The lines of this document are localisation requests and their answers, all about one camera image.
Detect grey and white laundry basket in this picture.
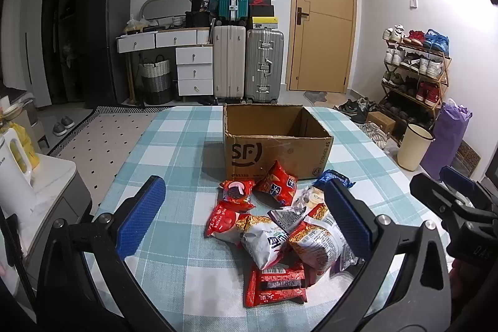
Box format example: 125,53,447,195
140,55,172,105

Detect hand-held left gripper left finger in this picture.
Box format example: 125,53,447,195
37,175,176,332

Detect small tan cardboard box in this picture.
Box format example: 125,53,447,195
367,111,396,134

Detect plastic bags of food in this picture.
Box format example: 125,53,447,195
124,15,151,34

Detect purple fabric bag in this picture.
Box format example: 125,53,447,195
419,100,473,181

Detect beige cracker packet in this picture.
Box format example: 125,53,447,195
294,187,330,217

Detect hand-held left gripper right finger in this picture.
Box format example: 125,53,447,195
324,180,453,332

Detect white electric kettle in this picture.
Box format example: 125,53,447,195
0,128,37,227

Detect red and white balloon packet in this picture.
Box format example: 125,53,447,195
205,200,253,244

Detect blue cookie packet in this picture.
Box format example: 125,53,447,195
312,169,355,190

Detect silver suitcase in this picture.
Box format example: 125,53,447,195
244,29,285,104

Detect beige suitcase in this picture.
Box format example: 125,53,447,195
212,25,247,101

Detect dark grey refrigerator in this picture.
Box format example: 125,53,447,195
76,0,132,109

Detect red chocolate bar packet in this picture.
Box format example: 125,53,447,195
255,264,308,292
244,272,308,308

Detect brown doormat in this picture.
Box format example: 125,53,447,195
454,139,482,177

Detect wooden door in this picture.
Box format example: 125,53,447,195
286,0,358,95

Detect yellow cloth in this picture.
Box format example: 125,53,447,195
16,121,42,170

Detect red round cookie packet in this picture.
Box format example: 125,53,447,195
218,178,256,210

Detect wooden shoe rack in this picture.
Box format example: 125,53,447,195
379,38,453,146

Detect plain black shoe box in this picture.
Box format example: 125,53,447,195
249,5,275,18

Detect grey irregular floor mat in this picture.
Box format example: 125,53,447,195
303,91,328,105

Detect loose shoes group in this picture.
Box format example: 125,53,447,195
334,97,390,151

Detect shelved sneakers group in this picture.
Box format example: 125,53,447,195
381,25,451,103

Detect dark wardrobe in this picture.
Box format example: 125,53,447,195
41,0,90,107

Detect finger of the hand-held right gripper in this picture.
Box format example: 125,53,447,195
440,166,498,200
409,172,498,226

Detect teal checked tablecloth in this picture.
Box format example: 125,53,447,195
91,104,453,332

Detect yellow and black shoe box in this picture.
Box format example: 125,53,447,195
252,16,279,30

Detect red triangular chip bag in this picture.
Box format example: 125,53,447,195
254,160,299,207

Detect white desk with drawers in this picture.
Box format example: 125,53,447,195
115,26,214,96

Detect white grey snack packet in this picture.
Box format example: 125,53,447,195
236,214,291,271

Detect black storage bag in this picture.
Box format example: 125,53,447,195
185,11,213,28

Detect white and orange chip bag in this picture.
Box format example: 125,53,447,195
288,203,359,284

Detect cream waste bin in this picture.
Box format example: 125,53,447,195
397,123,435,172

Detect white dotted rug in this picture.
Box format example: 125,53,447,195
49,105,172,200

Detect brown cardboard box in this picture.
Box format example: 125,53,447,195
223,103,334,180

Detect silver snack packet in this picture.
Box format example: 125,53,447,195
268,207,308,235

